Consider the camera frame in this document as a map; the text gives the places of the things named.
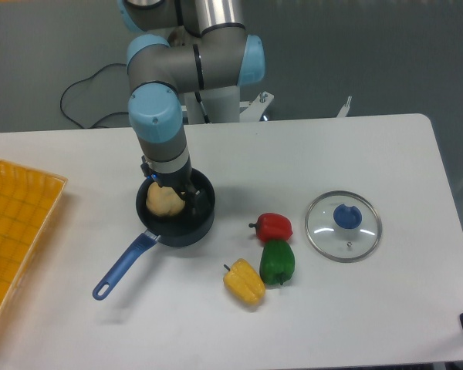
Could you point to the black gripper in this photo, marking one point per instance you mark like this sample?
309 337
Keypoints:
175 172

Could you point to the round beige bread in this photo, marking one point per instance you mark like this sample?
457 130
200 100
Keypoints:
164 202

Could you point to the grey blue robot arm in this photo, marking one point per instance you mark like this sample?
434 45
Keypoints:
182 47

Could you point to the red bell pepper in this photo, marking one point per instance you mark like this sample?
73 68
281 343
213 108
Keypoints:
272 226

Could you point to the yellow bell pepper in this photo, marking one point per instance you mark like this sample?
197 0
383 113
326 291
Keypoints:
244 283

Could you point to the green bell pepper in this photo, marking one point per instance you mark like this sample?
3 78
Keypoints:
277 264

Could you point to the yellow plastic basket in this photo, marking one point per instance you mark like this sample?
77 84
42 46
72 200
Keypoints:
28 199

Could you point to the glass lid blue knob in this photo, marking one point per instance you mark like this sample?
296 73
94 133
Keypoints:
343 226

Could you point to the dark pot blue handle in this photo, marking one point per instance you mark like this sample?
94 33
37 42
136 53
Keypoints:
178 231

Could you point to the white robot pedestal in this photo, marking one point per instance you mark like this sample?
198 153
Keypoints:
225 105

